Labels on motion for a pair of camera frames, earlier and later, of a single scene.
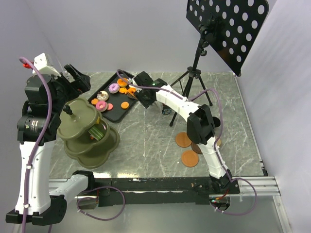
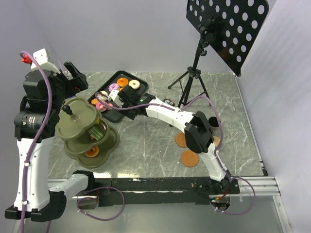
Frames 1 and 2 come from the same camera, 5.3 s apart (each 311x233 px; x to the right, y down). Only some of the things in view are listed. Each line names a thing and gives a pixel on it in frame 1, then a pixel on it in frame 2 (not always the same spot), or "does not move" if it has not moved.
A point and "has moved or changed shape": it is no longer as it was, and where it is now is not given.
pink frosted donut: [101, 106] does not move
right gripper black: [139, 92] to [124, 103]
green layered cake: [95, 133] does not move
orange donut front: [132, 90] has moved or changed shape
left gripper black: [80, 85] does not move
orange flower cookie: [95, 101] does not move
